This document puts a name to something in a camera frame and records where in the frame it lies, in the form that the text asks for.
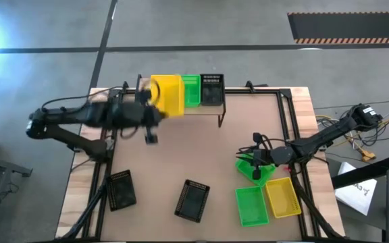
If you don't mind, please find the black plastic basket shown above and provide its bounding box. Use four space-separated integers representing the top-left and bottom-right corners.
199 74 225 107
174 179 211 223
107 169 137 212

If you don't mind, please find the long black arm cable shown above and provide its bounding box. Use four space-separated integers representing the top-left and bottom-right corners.
40 86 125 112

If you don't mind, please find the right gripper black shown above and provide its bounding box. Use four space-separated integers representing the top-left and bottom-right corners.
236 132 276 181

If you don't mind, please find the white paper sheet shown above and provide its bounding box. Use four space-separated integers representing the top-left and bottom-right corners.
334 161 378 216

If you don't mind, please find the yellow plastic basket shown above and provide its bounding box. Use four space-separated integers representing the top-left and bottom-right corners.
265 178 303 219
150 74 186 118

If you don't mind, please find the yellow cable connector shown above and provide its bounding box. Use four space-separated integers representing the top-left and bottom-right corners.
359 150 377 162

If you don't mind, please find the black desk beam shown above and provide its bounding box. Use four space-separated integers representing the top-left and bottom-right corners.
331 153 389 190

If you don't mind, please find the black hazard-striped floor mat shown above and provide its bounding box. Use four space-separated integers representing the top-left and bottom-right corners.
287 11 389 45

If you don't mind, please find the green plastic basket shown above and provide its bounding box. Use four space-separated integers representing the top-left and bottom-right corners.
235 186 270 227
180 74 202 108
234 153 277 188

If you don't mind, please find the black aluminium table frame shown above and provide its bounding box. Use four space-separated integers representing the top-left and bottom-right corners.
57 80 346 243

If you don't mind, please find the thin black floor cable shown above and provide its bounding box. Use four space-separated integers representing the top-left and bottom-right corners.
314 99 389 111

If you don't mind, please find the wooden shelf with black legs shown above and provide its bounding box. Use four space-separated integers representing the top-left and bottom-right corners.
135 74 228 128

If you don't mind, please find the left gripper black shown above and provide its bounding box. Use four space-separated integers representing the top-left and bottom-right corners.
136 88 167 144

